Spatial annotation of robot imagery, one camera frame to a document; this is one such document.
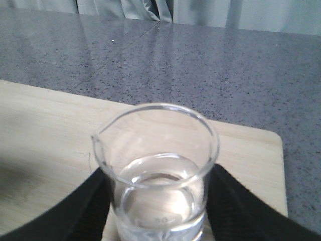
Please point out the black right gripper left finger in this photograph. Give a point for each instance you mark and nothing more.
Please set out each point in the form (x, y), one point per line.
(81, 215)

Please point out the glass beaker with liquid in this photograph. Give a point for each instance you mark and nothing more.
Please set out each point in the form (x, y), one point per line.
(157, 159)

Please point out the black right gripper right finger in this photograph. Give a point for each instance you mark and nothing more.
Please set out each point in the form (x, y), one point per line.
(235, 213)

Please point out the grey curtain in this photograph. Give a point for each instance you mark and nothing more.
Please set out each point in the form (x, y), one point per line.
(299, 17)

